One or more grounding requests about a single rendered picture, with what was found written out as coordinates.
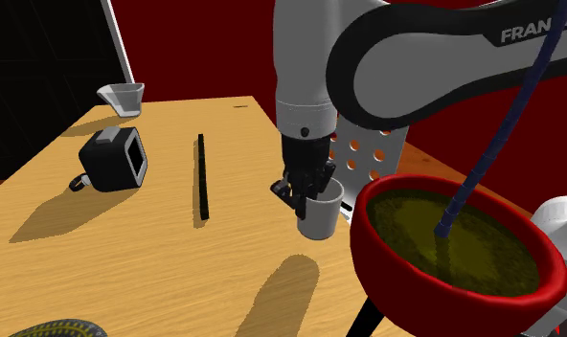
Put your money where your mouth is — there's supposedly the dark yellow-striped object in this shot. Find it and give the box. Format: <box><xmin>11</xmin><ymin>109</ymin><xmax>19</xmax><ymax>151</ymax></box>
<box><xmin>7</xmin><ymin>318</ymin><xmax>110</xmax><ymax>337</ymax></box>

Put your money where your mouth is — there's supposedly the dark window with white frame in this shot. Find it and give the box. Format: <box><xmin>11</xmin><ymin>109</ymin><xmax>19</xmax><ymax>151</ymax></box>
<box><xmin>0</xmin><ymin>0</ymin><xmax>136</xmax><ymax>184</ymax></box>

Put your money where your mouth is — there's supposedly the red bowl with soil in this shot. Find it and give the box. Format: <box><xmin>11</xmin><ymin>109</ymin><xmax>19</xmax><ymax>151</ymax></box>
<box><xmin>349</xmin><ymin>172</ymin><xmax>567</xmax><ymax>337</ymax></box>

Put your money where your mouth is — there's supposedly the dark blue ribbed stalk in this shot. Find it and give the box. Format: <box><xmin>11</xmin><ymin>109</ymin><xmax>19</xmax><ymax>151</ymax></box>
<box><xmin>433</xmin><ymin>0</ymin><xmax>567</xmax><ymax>239</ymax></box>

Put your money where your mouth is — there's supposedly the grey cup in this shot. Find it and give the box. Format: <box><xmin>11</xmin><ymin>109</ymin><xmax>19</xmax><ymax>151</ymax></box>
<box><xmin>295</xmin><ymin>176</ymin><xmax>346</xmax><ymax>242</ymax></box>

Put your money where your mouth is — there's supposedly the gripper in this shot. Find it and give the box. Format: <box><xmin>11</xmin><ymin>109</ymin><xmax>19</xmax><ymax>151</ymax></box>
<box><xmin>269</xmin><ymin>134</ymin><xmax>338</xmax><ymax>221</ymax></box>

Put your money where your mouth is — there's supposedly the black cube with grey button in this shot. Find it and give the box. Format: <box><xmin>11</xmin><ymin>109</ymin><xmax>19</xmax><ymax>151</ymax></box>
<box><xmin>68</xmin><ymin>124</ymin><xmax>149</xmax><ymax>194</ymax></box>

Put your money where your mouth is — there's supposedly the wooden table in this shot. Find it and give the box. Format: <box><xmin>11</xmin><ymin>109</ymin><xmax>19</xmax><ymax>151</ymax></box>
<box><xmin>0</xmin><ymin>95</ymin><xmax>534</xmax><ymax>337</ymax></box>

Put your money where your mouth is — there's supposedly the black bowl stand leg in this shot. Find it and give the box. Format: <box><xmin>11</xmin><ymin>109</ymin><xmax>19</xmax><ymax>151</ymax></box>
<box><xmin>345</xmin><ymin>297</ymin><xmax>386</xmax><ymax>337</ymax></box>

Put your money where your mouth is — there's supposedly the black slim stick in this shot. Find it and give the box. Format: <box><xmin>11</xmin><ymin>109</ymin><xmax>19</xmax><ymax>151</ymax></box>
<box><xmin>196</xmin><ymin>133</ymin><xmax>212</xmax><ymax>222</ymax></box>

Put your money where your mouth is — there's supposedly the grey metal grater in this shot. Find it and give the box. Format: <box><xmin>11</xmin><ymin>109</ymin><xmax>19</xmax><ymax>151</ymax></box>
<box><xmin>329</xmin><ymin>114</ymin><xmax>410</xmax><ymax>221</ymax></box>

